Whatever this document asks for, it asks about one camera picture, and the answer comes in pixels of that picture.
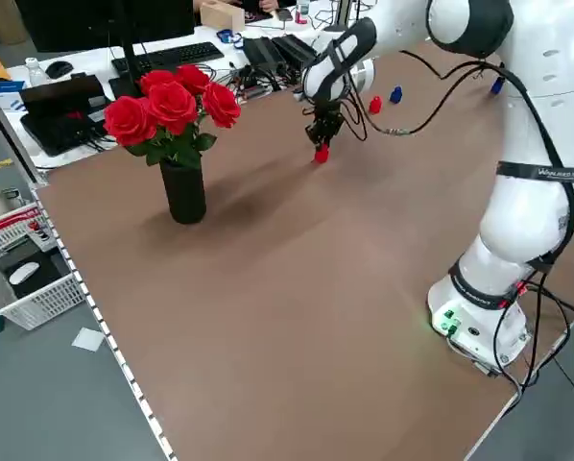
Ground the black monitor stand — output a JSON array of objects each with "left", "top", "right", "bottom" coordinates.
[{"left": 108, "top": 0, "right": 147, "bottom": 100}]

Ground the black power supply box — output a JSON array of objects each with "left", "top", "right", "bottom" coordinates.
[
  {"left": 242, "top": 36, "right": 288, "bottom": 81},
  {"left": 272, "top": 34, "right": 318, "bottom": 73}
]

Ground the white plastic basket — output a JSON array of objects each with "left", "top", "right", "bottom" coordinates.
[{"left": 0, "top": 201, "right": 85, "bottom": 331}]

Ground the black laptop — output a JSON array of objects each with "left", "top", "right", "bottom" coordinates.
[{"left": 18, "top": 75, "right": 109, "bottom": 158}]

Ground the black keyboard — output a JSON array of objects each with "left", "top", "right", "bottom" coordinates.
[{"left": 110, "top": 41, "right": 227, "bottom": 74}]

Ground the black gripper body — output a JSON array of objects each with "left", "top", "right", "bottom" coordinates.
[{"left": 304, "top": 99, "right": 346, "bottom": 144}]

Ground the black arm base cable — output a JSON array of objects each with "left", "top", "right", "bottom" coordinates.
[{"left": 492, "top": 276, "right": 574, "bottom": 393}]

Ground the cardboard box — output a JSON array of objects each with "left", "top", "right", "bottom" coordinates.
[{"left": 0, "top": 0, "right": 29, "bottom": 45}]

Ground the wooden box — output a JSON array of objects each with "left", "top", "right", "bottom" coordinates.
[{"left": 199, "top": 0, "right": 247, "bottom": 32}]

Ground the white paper sheet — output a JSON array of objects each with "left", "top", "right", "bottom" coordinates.
[{"left": 71, "top": 327, "right": 106, "bottom": 353}]

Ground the black cylindrical vase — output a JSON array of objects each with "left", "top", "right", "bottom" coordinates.
[{"left": 159, "top": 159, "right": 207, "bottom": 226}]

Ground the black computer mouse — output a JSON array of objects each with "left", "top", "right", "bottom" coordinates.
[{"left": 44, "top": 61, "right": 74, "bottom": 79}]

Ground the clear water bottle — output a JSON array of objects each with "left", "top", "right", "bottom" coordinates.
[{"left": 24, "top": 56, "right": 47, "bottom": 88}]

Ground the red rose bouquet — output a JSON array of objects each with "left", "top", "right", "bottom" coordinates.
[{"left": 103, "top": 64, "right": 243, "bottom": 168}]

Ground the blue and white box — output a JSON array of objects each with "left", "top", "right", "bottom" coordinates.
[{"left": 0, "top": 78, "right": 32, "bottom": 114}]

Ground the white computer mouse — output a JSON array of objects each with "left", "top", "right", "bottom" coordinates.
[{"left": 8, "top": 261, "right": 40, "bottom": 285}]

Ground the black computer monitor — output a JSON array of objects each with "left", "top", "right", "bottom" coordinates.
[{"left": 15, "top": 0, "right": 196, "bottom": 54}]

